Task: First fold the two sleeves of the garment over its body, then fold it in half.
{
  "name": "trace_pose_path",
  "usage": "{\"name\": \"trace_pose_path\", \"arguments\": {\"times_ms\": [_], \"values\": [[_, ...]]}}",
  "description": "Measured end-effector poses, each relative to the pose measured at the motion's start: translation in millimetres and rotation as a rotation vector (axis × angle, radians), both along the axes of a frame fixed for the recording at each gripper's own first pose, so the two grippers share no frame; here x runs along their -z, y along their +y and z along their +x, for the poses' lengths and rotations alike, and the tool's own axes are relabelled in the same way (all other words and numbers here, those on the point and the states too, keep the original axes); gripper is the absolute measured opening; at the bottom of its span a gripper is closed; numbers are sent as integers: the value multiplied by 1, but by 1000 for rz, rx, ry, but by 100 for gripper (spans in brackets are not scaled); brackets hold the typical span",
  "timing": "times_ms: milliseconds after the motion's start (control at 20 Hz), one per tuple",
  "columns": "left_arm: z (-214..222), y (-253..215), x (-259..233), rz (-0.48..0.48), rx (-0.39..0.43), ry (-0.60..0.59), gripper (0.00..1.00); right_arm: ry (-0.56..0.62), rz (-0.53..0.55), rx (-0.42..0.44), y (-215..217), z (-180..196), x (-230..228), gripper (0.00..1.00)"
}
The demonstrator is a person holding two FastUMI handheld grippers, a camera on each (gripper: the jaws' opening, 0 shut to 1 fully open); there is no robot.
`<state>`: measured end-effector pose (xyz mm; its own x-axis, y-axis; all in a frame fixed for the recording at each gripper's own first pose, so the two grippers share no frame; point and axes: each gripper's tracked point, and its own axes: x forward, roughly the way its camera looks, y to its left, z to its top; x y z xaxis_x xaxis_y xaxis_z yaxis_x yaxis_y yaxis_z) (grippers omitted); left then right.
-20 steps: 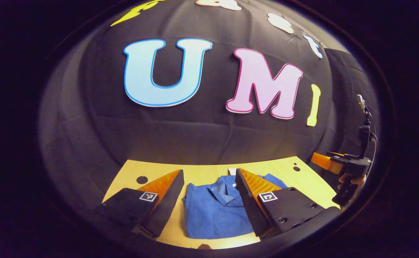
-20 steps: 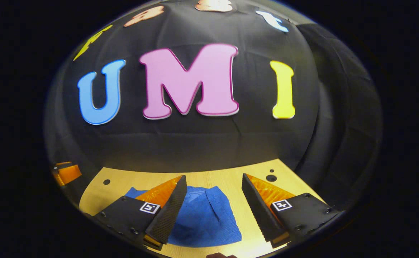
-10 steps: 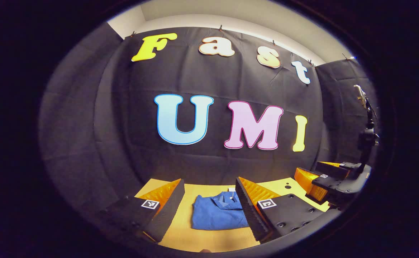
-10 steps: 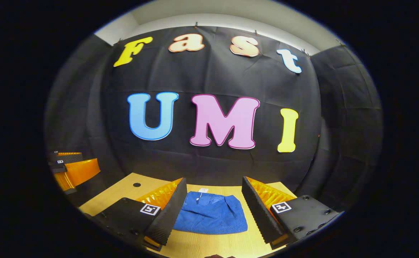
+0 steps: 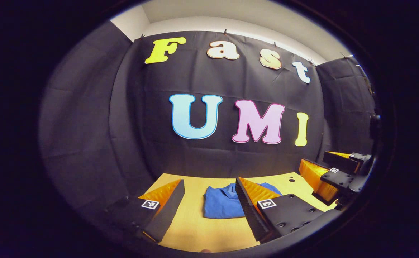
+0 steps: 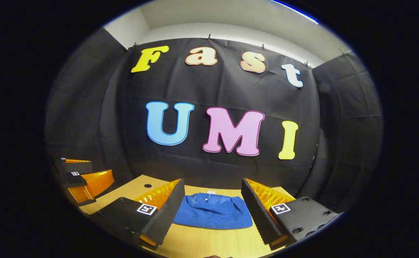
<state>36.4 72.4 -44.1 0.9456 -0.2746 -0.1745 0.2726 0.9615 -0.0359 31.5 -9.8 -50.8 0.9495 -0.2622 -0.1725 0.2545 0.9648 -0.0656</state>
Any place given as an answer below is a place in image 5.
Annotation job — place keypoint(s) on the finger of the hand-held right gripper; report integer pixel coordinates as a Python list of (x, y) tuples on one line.
[(340, 162), (338, 178)]

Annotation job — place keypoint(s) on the black backdrop cloth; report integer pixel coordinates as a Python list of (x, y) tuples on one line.
[(87, 125)]

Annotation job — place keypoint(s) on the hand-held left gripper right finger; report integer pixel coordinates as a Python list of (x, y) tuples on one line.
[(250, 215)]

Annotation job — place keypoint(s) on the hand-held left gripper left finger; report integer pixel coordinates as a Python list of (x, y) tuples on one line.
[(168, 215)]

